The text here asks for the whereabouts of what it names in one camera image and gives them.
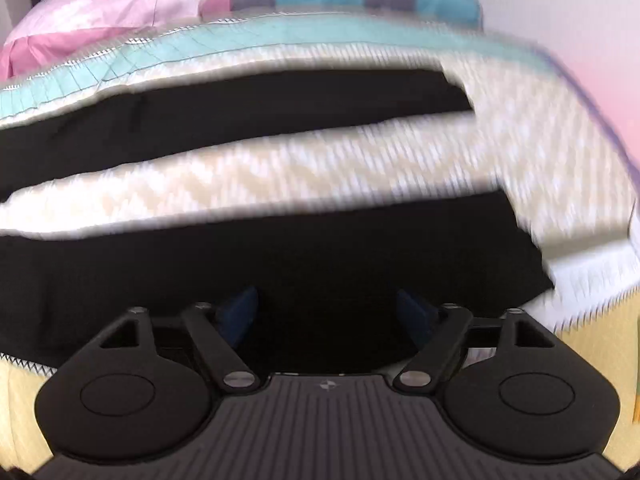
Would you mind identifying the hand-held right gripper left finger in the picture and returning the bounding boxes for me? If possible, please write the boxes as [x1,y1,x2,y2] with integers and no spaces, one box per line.
[85,286,262,395]

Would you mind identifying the pink pillow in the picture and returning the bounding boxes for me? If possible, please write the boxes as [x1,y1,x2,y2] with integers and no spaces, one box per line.
[0,0,237,80]

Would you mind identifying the yellow zigzag patterned bedspread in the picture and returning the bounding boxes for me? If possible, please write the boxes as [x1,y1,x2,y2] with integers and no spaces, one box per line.
[0,12,640,478]

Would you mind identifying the black pants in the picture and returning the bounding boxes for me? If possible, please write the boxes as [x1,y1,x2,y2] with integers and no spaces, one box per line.
[0,67,557,367]

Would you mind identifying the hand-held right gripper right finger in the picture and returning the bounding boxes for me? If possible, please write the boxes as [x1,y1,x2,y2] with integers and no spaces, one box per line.
[392,288,562,392]

